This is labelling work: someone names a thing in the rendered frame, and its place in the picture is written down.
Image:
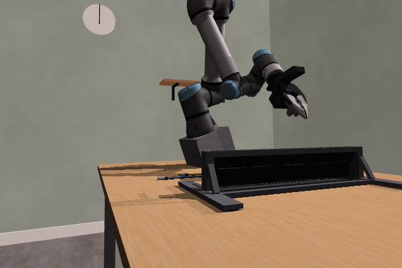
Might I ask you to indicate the black network port rack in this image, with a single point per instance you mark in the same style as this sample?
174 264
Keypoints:
307 164

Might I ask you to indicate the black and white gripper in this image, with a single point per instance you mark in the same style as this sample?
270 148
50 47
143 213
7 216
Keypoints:
288 96

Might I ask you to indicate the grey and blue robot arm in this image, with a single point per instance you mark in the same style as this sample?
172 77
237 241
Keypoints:
221 79

